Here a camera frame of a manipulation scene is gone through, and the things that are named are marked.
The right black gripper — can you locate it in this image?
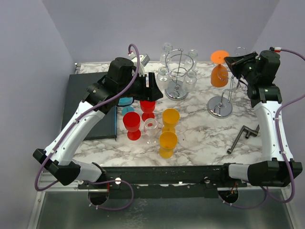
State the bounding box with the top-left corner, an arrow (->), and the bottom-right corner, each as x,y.
225,51 -> 259,84

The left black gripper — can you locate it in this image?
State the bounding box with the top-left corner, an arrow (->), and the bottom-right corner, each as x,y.
118,71 -> 163,101

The red plastic wine glass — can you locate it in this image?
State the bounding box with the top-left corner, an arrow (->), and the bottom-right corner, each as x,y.
140,101 -> 156,122
122,112 -> 141,141

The dark orange wine glass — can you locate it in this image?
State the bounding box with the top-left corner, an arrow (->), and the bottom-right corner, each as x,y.
210,50 -> 229,88

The blue plastic wine glass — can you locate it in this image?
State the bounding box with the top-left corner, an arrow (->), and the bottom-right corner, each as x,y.
118,97 -> 134,116

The clear wine glass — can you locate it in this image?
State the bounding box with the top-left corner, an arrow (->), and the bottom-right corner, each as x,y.
144,118 -> 159,144

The yellow-orange wine glass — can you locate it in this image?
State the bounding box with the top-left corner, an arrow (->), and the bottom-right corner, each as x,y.
159,131 -> 178,158

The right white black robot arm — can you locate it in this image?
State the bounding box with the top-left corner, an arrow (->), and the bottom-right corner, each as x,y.
219,49 -> 303,187

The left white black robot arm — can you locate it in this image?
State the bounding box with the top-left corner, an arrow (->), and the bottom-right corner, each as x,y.
33,57 -> 163,188

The orange standing plastic wine glass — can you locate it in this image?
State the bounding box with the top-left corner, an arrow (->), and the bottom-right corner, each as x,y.
162,108 -> 180,133

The chrome bottle rack centre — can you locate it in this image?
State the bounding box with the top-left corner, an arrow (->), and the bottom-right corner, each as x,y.
164,48 -> 194,101

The chrome wine glass rack right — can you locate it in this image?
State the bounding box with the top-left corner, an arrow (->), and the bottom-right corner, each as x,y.
207,63 -> 245,119

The clear glass bottle front left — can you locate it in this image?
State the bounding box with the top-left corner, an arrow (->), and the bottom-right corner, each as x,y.
157,67 -> 170,91

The clear glass bottle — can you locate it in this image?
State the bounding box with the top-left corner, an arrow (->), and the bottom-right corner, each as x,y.
157,67 -> 170,91
184,49 -> 198,70
183,70 -> 197,93
160,42 -> 173,65

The clear glass bottle front right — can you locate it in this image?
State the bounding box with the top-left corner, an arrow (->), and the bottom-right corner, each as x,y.
183,70 -> 197,93

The clear glass bottle back left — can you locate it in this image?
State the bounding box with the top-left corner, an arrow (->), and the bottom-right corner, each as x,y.
160,42 -> 173,65

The clear glass bottle back right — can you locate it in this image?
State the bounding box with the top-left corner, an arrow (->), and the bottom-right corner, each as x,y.
184,49 -> 198,70

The dark metal crank key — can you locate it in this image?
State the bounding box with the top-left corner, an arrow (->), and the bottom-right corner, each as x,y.
226,124 -> 261,155

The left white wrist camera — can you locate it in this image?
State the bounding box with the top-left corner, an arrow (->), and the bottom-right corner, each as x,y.
128,51 -> 150,76

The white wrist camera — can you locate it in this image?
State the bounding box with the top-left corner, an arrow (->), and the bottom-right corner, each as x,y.
128,51 -> 150,76
269,47 -> 282,53

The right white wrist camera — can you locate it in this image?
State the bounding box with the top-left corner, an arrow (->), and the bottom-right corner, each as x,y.
269,47 -> 282,53

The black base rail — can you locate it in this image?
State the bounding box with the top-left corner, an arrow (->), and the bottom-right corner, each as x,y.
78,165 -> 246,198

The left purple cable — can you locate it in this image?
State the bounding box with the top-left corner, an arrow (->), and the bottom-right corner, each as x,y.
34,43 -> 141,192

